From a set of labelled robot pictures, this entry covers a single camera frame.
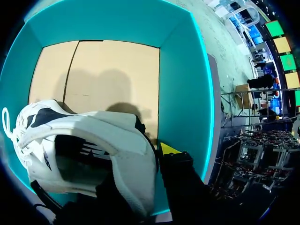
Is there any white shoe with dark marks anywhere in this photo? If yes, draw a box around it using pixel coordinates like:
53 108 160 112
1 99 158 218

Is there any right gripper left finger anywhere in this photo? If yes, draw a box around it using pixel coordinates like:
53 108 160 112
95 174 141 220

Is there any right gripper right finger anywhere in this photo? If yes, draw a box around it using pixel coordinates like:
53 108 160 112
159 142 213 225

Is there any teal box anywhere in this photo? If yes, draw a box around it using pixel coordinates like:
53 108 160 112
0 0 215 217

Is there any person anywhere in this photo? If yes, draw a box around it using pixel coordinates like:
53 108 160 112
247 74 275 90

